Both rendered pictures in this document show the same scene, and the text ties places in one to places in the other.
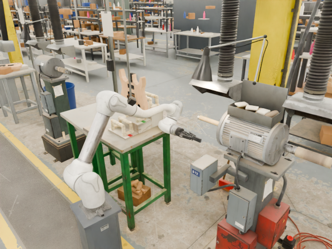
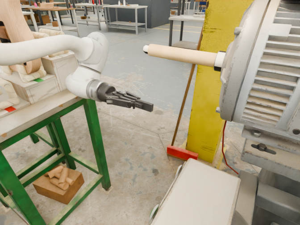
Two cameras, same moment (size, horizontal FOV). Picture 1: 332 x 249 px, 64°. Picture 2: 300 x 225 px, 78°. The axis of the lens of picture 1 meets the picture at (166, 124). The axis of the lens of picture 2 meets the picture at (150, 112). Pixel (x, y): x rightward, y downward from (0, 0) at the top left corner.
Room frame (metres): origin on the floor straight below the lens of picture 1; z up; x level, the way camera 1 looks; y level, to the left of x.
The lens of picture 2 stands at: (1.24, -0.12, 1.39)
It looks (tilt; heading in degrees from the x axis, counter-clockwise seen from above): 33 degrees down; 346
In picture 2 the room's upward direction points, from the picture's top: straight up
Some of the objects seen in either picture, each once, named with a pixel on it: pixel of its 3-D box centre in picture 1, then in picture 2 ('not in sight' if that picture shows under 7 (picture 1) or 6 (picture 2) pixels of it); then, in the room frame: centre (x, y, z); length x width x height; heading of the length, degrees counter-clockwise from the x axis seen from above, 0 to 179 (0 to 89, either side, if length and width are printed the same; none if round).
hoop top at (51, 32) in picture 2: (150, 95); (51, 32); (2.40, 0.14, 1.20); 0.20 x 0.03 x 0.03; 44
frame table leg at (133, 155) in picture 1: (133, 150); (50, 125); (2.63, 0.39, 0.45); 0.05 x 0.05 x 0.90; 45
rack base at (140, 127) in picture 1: (136, 122); (28, 83); (2.26, 0.28, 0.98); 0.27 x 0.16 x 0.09; 45
